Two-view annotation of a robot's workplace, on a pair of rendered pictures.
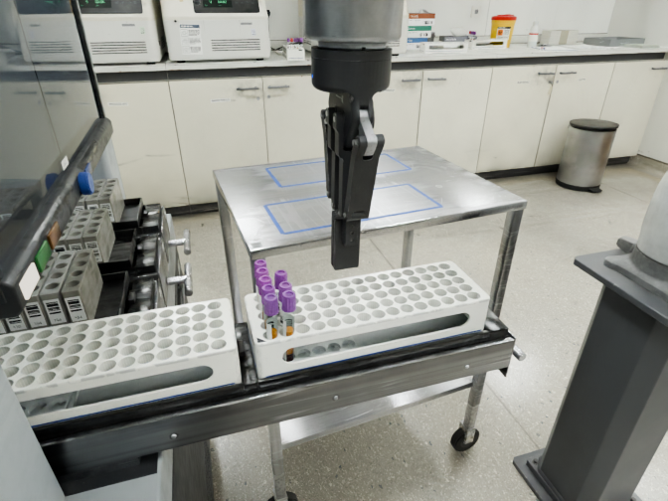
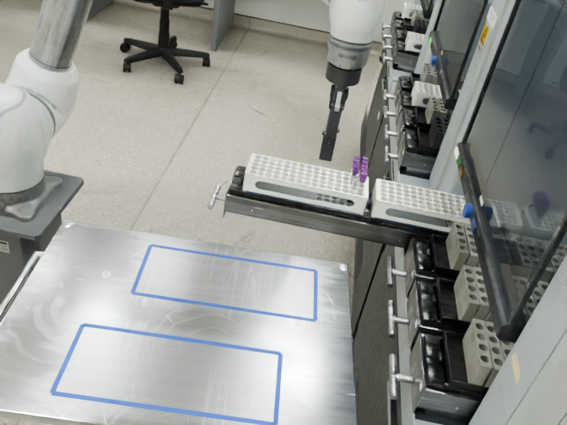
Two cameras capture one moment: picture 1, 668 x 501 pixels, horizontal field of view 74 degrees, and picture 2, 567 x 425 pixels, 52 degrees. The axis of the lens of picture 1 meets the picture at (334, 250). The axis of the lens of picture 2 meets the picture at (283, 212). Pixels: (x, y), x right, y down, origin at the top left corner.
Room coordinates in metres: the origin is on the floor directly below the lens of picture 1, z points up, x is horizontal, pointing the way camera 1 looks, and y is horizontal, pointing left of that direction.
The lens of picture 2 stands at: (1.61, 0.29, 1.60)
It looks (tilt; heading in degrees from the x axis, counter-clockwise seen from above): 35 degrees down; 198
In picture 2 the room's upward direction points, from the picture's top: 11 degrees clockwise
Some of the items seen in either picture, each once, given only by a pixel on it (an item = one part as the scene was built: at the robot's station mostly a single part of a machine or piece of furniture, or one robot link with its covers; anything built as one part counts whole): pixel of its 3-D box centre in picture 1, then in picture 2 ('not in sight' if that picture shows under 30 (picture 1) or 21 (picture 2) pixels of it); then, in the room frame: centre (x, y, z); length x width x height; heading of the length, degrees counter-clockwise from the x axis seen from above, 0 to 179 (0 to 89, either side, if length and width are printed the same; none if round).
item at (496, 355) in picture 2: (99, 204); (488, 356); (0.79, 0.45, 0.85); 0.12 x 0.02 x 0.06; 17
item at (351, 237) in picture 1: (353, 227); not in sight; (0.43, -0.02, 0.98); 0.03 x 0.01 x 0.05; 17
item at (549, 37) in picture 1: (559, 37); not in sight; (3.92, -1.80, 0.95); 0.25 x 0.11 x 0.10; 103
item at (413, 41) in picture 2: not in sight; (440, 49); (-0.88, 0.02, 0.83); 0.30 x 0.10 x 0.06; 107
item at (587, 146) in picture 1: (585, 154); not in sight; (3.14, -1.82, 0.23); 0.38 x 0.31 x 0.46; 17
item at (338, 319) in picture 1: (366, 316); (305, 185); (0.46, -0.04, 0.83); 0.30 x 0.10 x 0.06; 107
